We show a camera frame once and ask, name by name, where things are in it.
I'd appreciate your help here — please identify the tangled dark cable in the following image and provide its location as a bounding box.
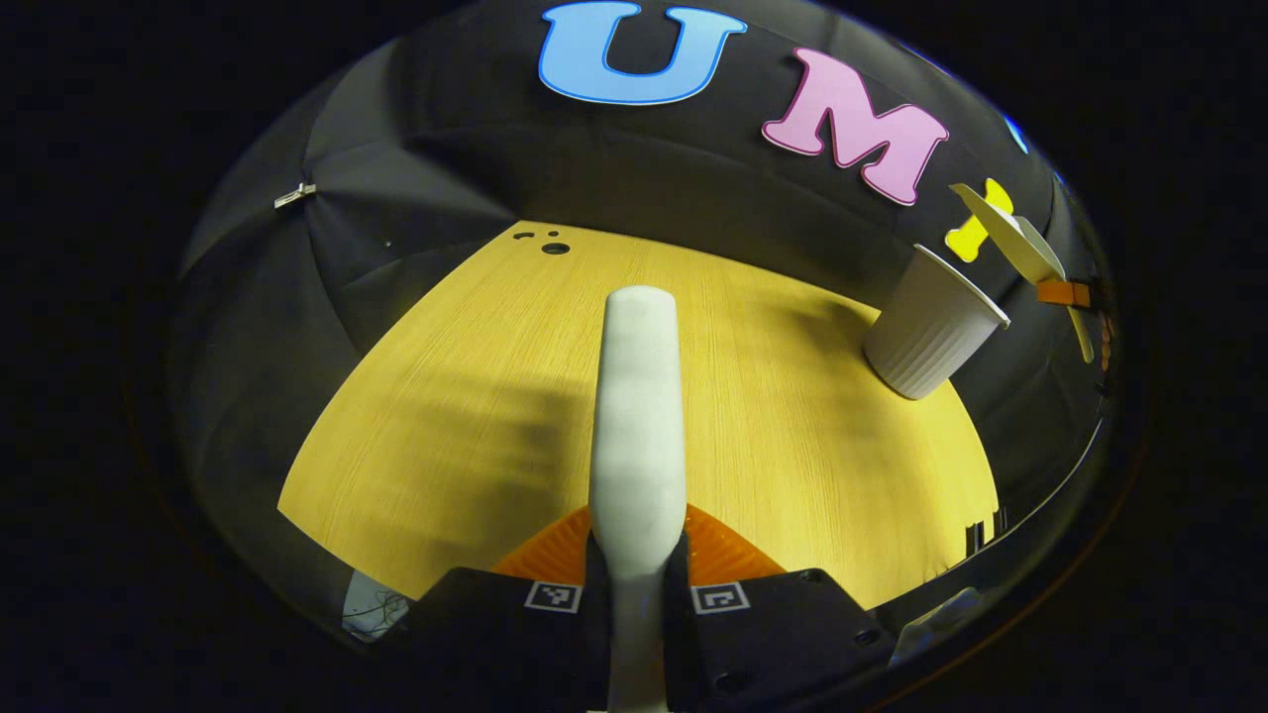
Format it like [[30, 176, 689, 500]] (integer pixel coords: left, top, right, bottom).
[[349, 579, 412, 637]]

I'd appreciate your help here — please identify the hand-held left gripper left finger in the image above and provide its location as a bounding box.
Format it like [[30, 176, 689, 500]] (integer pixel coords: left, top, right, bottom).
[[381, 505, 615, 713]]

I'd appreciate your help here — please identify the white dustpan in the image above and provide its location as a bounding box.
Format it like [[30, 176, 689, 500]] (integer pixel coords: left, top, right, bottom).
[[949, 181, 1096, 364]]

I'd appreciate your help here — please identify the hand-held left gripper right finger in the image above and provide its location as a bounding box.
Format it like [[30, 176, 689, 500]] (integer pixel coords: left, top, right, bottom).
[[662, 503, 898, 713]]

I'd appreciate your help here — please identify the wooden desktop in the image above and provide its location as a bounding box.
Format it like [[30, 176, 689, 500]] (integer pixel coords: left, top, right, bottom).
[[277, 220, 1000, 610]]

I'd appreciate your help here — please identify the white ribbed garbage bin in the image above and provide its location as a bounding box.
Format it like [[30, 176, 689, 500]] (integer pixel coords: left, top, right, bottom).
[[863, 244, 1011, 401]]

